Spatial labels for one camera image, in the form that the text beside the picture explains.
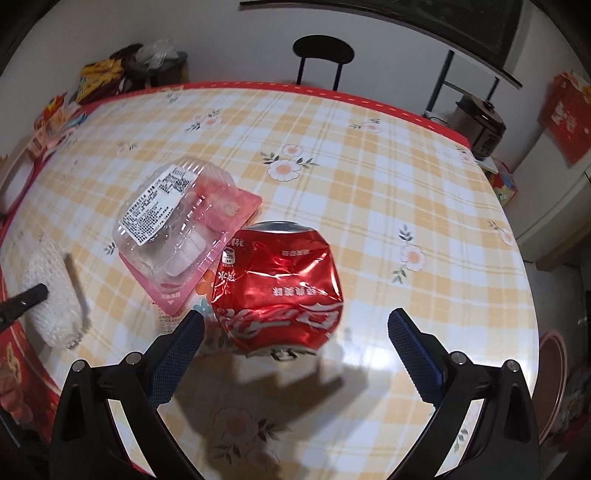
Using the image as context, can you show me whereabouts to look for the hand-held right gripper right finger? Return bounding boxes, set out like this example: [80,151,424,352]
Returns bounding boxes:
[387,308,541,480]

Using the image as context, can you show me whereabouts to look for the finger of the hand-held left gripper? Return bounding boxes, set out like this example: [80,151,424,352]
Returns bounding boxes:
[0,284,49,330]

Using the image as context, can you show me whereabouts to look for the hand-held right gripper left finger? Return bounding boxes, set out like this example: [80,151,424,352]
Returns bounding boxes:
[50,309,206,480]

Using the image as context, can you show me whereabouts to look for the white foam net sleeve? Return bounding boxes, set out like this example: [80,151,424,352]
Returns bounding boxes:
[18,237,86,349]

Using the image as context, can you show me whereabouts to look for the crushed red drink can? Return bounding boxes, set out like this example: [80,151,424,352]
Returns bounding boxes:
[210,220,346,361]

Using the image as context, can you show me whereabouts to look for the brown round plastic bin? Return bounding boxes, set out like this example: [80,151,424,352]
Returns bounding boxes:
[531,330,570,445]

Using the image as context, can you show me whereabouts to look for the white shallow tray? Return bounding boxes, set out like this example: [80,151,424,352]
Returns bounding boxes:
[0,150,44,217]

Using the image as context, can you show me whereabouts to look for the clear clamshell box pink card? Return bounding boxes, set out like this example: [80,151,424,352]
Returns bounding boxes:
[112,157,264,317]

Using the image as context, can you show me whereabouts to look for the colourful snack boxes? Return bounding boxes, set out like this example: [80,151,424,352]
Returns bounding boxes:
[28,95,88,155]

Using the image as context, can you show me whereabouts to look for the yellow checked tablecloth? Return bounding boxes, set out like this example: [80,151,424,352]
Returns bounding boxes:
[0,88,541,480]

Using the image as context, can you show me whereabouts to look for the colourful plastic bag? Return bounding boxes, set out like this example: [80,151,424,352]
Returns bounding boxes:
[489,157,519,207]

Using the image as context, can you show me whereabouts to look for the cream refrigerator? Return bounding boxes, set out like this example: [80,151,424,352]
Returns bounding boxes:
[515,134,591,271]

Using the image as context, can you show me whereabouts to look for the pile of yellow snack packets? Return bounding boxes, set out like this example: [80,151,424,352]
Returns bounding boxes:
[76,58,127,103]

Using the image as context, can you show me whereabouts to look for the brown electric cooker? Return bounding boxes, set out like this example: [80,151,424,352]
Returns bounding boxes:
[450,95,506,160]

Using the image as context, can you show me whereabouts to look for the grey metal rack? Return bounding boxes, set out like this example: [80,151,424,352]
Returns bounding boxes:
[425,48,502,116]

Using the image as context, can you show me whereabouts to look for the red paper poster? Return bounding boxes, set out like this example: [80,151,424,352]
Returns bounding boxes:
[538,70,591,166]

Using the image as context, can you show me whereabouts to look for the black window ledge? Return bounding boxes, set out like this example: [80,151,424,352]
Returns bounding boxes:
[240,0,525,88]

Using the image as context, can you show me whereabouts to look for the black round stool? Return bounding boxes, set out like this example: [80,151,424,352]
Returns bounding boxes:
[292,35,355,90]

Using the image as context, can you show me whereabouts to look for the dark window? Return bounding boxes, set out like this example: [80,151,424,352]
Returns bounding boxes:
[406,0,520,65]

